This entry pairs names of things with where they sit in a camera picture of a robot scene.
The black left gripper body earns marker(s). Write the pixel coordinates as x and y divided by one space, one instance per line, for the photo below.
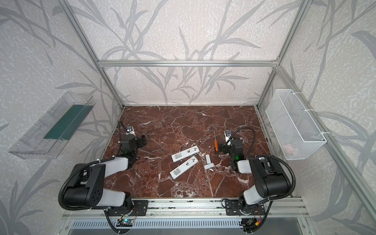
139 140

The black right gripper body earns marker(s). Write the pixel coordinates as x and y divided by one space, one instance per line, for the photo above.
224 146

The orange handled screwdriver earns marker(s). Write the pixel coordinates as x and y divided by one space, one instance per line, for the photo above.
216 147

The white battery cover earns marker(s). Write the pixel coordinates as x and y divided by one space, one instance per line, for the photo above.
208 160
208 166

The plain white remote control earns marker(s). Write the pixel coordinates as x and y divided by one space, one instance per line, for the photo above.
185 153

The white remote with coloured buttons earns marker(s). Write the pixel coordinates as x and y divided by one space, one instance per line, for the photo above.
182 168

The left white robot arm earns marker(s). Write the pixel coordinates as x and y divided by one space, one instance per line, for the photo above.
84 188

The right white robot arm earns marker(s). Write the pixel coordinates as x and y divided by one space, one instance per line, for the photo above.
273 178

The pink item in basket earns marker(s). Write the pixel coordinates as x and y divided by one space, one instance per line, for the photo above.
289 149

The green circuit board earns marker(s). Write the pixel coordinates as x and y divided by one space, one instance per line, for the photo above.
125 222

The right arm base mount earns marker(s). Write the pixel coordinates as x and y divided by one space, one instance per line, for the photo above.
232 207

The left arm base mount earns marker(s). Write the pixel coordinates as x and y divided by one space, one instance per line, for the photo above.
138 208

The white wire mesh basket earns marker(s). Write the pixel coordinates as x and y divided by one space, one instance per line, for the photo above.
293 124

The aluminium front rail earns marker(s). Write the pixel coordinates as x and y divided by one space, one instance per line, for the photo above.
159 208

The clear plastic wall tray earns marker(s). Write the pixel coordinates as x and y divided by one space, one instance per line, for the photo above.
50 134

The aluminium cage frame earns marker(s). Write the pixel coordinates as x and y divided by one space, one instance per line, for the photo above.
357 182

